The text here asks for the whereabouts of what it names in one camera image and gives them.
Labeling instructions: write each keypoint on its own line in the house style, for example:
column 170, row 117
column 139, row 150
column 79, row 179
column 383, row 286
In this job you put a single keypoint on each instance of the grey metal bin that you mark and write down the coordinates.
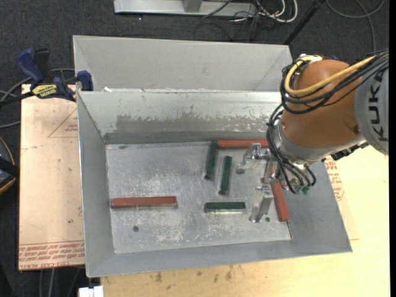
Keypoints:
column 173, row 172

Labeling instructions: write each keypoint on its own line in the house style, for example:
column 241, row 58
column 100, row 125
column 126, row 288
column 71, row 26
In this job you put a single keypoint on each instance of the dark green flat block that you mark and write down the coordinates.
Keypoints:
column 225, row 206
column 211, row 161
column 226, row 175

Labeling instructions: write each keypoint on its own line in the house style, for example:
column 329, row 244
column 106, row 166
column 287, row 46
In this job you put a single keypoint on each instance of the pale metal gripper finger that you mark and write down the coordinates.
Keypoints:
column 262, row 204
column 255, row 153

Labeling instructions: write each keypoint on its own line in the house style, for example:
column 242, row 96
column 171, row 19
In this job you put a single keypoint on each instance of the red-brown flat block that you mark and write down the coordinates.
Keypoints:
column 238, row 143
column 281, row 204
column 143, row 202

